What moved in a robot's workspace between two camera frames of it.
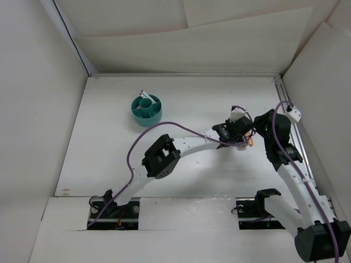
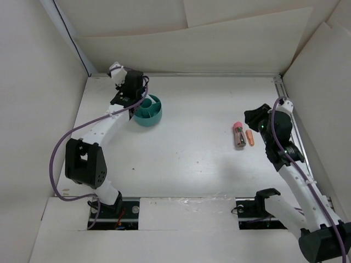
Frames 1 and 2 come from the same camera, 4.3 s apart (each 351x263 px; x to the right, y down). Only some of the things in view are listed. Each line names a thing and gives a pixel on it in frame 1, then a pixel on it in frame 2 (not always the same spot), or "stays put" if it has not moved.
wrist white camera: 295,114 to 287,106
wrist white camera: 236,114 to 118,75
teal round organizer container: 146,113 stays put
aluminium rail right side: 291,120 stays put
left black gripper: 227,123 to 121,87
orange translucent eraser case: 251,142 stays put
